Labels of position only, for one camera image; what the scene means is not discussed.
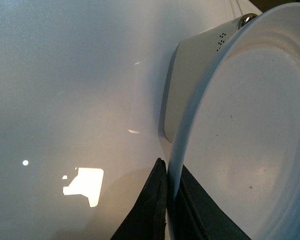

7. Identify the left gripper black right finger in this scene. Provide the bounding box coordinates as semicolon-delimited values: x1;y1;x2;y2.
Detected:
167;166;250;240

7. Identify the white round plate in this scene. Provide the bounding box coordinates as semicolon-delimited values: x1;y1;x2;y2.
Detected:
168;3;300;240

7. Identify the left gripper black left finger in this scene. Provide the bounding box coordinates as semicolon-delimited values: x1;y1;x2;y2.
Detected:
111;158;168;240

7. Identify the cream and chrome toaster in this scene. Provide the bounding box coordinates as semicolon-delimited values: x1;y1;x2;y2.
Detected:
158;12;259;144

